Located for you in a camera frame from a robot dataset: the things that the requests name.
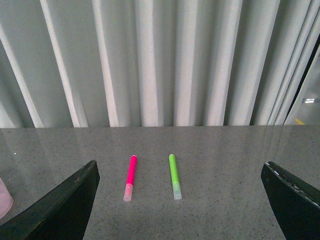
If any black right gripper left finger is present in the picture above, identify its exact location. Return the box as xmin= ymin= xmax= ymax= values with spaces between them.
xmin=0 ymin=160 xmax=100 ymax=240

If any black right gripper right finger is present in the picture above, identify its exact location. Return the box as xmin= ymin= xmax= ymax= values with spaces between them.
xmin=261 ymin=161 xmax=320 ymax=240

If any pink highlighter pen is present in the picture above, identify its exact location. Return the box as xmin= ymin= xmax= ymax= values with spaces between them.
xmin=123 ymin=155 xmax=138 ymax=202

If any pink mesh pen cup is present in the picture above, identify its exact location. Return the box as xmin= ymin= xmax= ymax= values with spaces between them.
xmin=0 ymin=179 xmax=13 ymax=218

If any green highlighter pen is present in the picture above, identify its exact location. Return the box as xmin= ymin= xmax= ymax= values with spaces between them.
xmin=168 ymin=154 xmax=182 ymax=201

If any white pleated curtain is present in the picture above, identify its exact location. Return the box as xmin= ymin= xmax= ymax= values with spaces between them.
xmin=0 ymin=0 xmax=320 ymax=128

